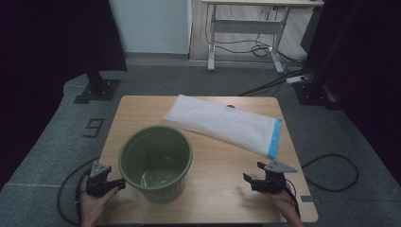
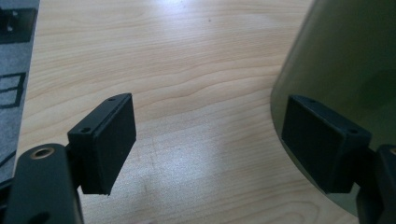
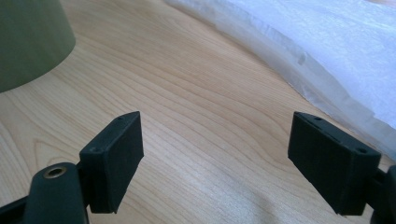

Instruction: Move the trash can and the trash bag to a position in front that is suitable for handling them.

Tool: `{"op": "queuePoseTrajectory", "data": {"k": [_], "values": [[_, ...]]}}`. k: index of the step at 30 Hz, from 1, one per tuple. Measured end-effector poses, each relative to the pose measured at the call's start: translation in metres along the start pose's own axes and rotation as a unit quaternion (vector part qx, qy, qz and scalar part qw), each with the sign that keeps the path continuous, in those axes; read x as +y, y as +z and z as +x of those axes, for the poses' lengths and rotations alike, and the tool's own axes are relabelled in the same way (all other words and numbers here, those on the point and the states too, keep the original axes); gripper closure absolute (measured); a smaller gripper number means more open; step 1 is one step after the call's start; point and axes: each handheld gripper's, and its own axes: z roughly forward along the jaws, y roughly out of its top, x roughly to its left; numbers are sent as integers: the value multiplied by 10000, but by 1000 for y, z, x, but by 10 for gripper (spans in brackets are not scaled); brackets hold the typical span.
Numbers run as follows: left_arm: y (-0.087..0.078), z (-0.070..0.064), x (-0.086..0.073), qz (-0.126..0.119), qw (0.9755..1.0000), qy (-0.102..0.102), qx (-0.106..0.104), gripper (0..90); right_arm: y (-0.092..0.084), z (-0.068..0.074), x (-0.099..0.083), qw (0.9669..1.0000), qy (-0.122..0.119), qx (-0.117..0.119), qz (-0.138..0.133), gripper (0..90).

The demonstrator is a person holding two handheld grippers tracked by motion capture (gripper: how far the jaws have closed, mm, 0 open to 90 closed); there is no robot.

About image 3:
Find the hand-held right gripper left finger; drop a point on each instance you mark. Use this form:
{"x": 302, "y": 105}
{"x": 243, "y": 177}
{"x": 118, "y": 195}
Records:
{"x": 109, "y": 161}

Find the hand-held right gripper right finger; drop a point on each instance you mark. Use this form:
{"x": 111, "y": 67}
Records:
{"x": 333, "y": 165}

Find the white plastic bag blue edge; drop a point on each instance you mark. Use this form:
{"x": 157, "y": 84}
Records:
{"x": 327, "y": 46}

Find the green trash bin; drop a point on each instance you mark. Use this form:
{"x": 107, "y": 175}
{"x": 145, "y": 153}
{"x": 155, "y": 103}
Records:
{"x": 28, "y": 40}

